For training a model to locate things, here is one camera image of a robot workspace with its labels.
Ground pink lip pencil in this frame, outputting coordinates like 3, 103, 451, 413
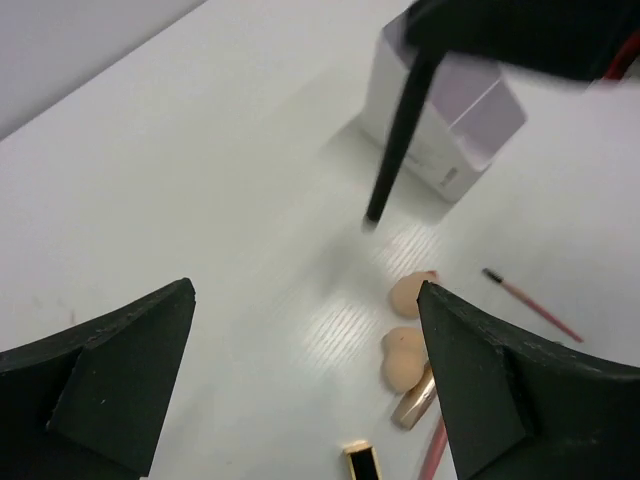
418, 417, 448, 480

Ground pink mascara wand brush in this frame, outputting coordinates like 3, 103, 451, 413
482, 268, 584, 343

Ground egg-shaped beige sponge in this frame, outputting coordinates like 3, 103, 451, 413
389, 270, 440, 320

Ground rose gold lipstick tube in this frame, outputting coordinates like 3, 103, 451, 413
391, 362, 437, 430

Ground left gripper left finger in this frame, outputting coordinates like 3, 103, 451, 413
1, 278, 196, 479

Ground black gold lipstick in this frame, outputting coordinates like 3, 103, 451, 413
343, 440, 381, 480

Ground gourd-shaped beige sponge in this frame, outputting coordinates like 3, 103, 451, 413
382, 327, 427, 394

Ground white organizer box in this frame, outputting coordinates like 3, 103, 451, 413
360, 11, 527, 203

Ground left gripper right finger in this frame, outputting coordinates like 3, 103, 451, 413
418, 282, 639, 479

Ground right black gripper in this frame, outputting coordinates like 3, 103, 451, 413
404, 0, 639, 82

